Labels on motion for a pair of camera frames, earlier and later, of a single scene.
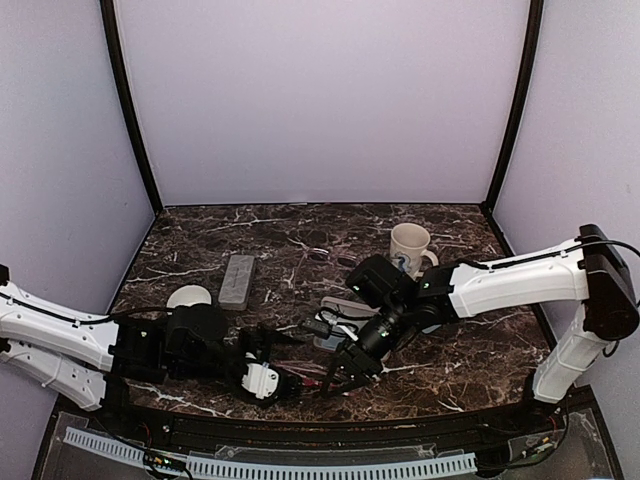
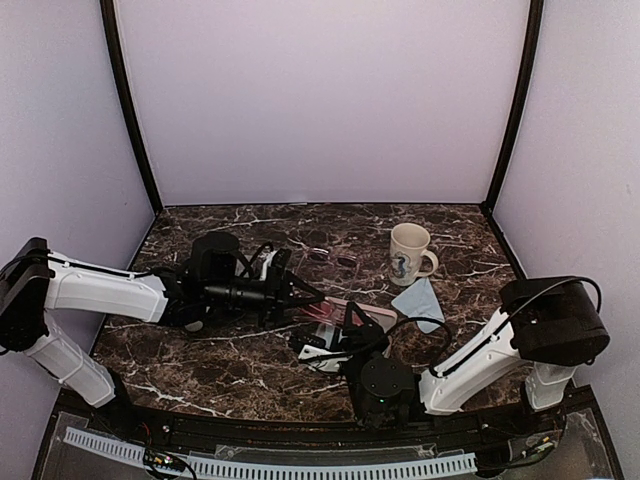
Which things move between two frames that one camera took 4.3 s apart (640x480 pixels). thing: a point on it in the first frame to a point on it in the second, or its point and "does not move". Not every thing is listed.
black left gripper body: x=262 y=344 to x=262 y=301
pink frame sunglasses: x=312 y=377 to x=321 y=312
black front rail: x=227 y=433 does not move
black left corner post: x=112 y=32 does not move
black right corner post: x=525 y=80 does not move
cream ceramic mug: x=408 y=246 does not move
